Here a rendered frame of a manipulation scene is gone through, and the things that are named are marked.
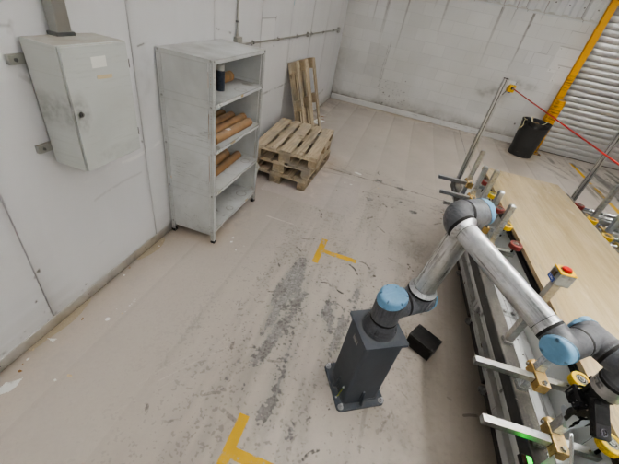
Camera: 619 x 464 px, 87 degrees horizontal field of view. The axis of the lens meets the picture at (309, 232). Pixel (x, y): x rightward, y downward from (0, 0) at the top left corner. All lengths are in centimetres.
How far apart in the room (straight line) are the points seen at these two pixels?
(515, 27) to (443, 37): 132
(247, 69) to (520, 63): 651
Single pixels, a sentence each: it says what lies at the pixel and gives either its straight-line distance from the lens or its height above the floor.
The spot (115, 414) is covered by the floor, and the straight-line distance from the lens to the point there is 231.
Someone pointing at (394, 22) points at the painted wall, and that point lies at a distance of 853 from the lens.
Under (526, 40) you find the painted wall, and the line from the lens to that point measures 875.
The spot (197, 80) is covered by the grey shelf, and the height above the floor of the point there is 140.
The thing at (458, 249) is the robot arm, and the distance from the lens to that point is 159.
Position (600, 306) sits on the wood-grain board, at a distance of 245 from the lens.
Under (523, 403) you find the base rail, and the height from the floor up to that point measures 70.
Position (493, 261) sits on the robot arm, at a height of 137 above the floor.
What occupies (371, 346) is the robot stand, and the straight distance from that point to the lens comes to 184.
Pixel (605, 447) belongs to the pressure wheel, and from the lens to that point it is 174.
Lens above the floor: 202
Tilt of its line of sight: 36 degrees down
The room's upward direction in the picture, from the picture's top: 12 degrees clockwise
